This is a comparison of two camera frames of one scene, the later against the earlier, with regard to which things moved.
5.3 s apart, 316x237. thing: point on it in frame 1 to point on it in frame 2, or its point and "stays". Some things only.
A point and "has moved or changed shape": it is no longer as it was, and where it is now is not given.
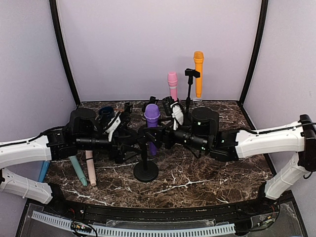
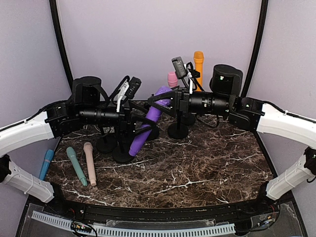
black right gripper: x=168 y=132 to x=181 y=94
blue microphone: x=44 y=171 stays
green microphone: x=78 y=170 stays
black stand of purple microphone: x=145 y=172 has moved or changed shape
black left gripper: x=119 y=156 to x=127 y=125
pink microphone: x=173 y=82 stays
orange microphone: x=199 y=57 stays
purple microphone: x=152 y=113 has moved or changed shape
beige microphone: x=91 y=166 stays
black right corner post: x=260 y=31 stays
